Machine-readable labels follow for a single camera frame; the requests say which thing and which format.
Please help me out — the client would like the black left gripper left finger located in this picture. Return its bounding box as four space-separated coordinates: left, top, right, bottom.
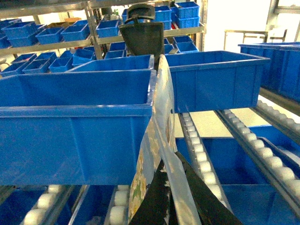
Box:
129 160 177 225

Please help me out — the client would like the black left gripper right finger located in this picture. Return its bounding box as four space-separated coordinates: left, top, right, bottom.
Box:
175 151 242 225

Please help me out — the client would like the flower gift bag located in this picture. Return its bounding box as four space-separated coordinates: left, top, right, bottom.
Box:
128 55 201 225

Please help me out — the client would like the blue crate front left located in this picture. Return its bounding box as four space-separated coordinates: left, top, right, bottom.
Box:
0 69 157 185

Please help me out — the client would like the blue crate on rollers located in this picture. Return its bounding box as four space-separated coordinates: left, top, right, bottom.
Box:
166 51 270 113

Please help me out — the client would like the black office chair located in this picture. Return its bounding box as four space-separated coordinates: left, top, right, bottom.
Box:
119 4 165 58

